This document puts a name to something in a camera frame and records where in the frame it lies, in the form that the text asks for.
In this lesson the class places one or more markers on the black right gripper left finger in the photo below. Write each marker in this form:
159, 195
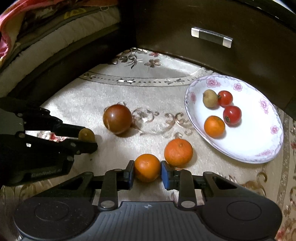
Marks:
112, 182

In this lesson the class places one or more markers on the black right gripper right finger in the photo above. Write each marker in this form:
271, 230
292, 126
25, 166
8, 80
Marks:
182, 181

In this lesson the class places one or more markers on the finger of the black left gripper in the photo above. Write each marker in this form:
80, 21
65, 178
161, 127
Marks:
40, 119
22, 147

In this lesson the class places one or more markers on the orange tangerine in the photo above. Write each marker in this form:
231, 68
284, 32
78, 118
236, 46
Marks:
147, 168
214, 126
178, 152

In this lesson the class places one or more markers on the small tan longan fruit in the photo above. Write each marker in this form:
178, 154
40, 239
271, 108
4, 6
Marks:
86, 135

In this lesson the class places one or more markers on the large dark red tomato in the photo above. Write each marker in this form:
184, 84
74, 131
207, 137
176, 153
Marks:
117, 118

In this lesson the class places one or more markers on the small bright red tomato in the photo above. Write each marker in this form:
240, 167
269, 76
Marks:
225, 98

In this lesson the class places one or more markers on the beige floral embroidered cloth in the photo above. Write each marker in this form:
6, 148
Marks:
152, 87

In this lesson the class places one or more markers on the folded bedding pile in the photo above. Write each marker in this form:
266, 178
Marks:
67, 32

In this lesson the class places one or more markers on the white floral plate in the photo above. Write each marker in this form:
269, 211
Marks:
257, 138

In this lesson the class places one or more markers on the dark wooden cabinet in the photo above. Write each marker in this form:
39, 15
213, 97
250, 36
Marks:
253, 41

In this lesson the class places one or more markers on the silver black drawer handle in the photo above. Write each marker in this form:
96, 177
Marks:
211, 37

